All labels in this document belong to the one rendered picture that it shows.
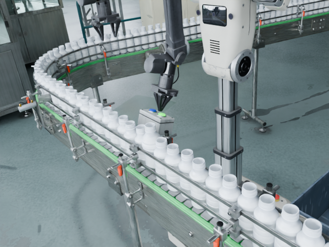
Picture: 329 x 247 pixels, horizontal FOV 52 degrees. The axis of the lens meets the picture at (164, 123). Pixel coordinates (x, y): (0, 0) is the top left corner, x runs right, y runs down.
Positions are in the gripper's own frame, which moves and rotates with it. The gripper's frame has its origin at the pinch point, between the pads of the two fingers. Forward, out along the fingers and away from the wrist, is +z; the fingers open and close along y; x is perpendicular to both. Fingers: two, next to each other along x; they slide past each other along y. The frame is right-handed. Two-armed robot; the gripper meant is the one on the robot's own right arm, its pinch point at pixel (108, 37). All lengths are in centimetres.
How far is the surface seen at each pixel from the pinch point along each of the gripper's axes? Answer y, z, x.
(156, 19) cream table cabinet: -235, 70, -270
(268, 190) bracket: 6, 30, 85
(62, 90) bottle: 16.5, 25.5, -23.9
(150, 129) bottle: 16, 20, 46
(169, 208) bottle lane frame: 21, 44, 58
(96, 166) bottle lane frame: 21, 54, 5
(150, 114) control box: 1.9, 27.5, 26.2
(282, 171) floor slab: -132, 140, 10
